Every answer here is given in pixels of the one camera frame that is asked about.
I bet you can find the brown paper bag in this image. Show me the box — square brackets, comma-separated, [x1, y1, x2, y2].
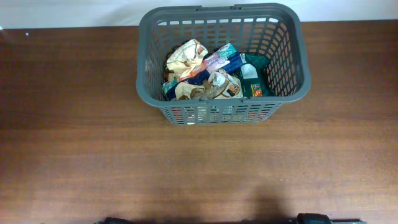
[166, 39, 208, 82]
[175, 69, 243, 100]

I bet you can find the blue tissue multipack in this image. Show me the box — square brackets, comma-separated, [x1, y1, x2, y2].
[162, 43, 243, 100]

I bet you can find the green food bag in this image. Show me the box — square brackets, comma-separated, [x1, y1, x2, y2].
[233, 54, 275, 98]

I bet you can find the orange spaghetti packet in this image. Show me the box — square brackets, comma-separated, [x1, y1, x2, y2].
[165, 106, 269, 124]

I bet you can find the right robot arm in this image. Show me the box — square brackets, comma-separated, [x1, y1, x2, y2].
[296, 213, 367, 224]

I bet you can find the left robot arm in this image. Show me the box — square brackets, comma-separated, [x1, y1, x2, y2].
[94, 217, 134, 224]

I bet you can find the grey plastic basket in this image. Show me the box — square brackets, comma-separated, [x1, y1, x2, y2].
[136, 3, 312, 124]

